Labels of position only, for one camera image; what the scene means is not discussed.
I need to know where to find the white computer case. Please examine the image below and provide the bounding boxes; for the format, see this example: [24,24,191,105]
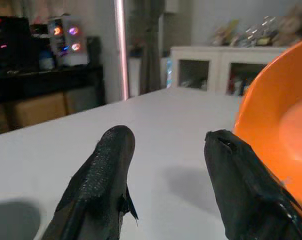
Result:
[47,15,89,68]

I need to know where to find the shiny silver package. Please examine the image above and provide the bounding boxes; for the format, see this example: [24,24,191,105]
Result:
[244,16,280,47]

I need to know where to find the pink shiny pole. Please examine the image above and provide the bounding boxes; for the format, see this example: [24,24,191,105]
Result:
[115,0,130,101]

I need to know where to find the grey curtain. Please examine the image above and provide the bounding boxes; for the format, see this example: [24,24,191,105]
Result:
[129,0,165,95]

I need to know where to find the beige stuffed toy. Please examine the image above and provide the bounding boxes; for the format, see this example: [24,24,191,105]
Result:
[278,4,302,47]

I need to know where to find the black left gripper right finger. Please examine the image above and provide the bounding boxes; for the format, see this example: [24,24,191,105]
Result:
[203,128,302,240]

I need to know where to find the large light cardboard box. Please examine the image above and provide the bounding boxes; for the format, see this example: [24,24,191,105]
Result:
[5,93,67,130]

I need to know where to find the black desk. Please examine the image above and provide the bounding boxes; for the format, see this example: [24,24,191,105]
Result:
[0,64,106,137]

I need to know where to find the black speaker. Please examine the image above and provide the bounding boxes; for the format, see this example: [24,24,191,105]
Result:
[87,36,102,66]

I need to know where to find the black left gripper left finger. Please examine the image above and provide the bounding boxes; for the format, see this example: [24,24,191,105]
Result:
[40,124,140,240]

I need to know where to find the black monitor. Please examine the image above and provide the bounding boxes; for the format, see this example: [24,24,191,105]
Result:
[0,16,41,75]

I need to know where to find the orange bowl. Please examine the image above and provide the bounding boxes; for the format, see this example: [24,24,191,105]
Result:
[232,36,302,216]

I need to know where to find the small cardboard box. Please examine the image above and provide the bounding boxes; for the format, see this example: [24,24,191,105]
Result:
[64,86,102,115]

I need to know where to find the white glass door cabinet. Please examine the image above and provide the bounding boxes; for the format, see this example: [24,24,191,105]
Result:
[170,45,292,97]

